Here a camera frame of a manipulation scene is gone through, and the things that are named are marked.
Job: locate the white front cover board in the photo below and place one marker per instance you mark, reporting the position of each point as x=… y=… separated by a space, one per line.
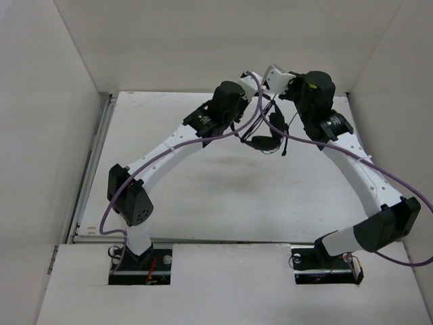
x=226 y=284

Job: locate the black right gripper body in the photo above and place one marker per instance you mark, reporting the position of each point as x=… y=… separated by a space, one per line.
x=294 y=92

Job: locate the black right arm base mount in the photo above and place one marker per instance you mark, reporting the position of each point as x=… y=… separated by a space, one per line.
x=308 y=270

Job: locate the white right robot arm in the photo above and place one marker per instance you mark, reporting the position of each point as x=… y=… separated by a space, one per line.
x=389 y=215

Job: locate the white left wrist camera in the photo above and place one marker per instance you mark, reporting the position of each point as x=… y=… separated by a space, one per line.
x=251 y=83

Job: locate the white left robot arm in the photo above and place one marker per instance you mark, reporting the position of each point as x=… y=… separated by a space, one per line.
x=129 y=187

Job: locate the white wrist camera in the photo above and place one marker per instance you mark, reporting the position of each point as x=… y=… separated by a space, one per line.
x=251 y=83
x=276 y=80

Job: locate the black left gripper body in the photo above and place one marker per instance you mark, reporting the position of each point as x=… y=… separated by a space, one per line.
x=236 y=115

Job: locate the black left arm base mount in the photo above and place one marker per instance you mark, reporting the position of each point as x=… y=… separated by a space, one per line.
x=156 y=271

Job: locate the black over-ear headphones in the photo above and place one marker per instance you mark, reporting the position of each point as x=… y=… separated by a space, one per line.
x=266 y=143

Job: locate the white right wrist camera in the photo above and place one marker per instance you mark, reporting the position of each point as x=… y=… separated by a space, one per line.
x=276 y=80

